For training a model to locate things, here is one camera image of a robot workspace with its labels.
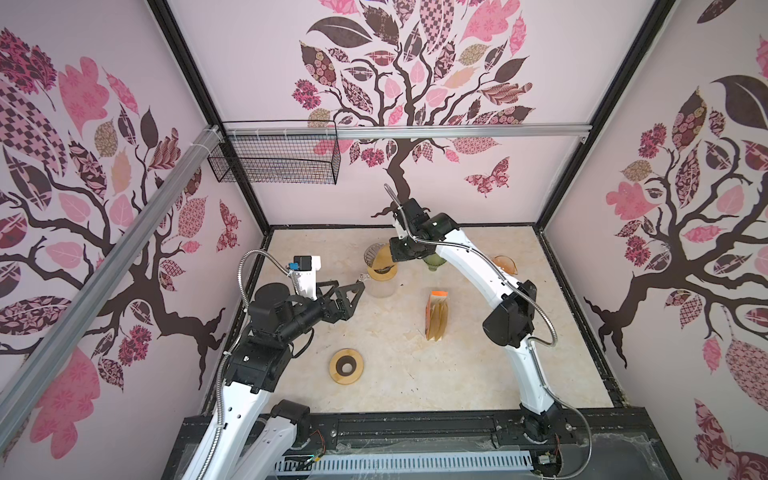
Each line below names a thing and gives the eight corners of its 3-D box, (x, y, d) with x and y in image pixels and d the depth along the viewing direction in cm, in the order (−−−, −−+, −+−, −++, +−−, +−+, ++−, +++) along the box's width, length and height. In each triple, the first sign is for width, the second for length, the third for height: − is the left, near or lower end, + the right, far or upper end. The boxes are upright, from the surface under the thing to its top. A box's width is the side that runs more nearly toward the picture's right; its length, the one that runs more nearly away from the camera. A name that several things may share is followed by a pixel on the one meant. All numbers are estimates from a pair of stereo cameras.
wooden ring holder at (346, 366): (328, 385, 83) (326, 382, 81) (332, 351, 89) (331, 348, 87) (362, 385, 83) (361, 382, 81) (364, 351, 89) (363, 348, 87)
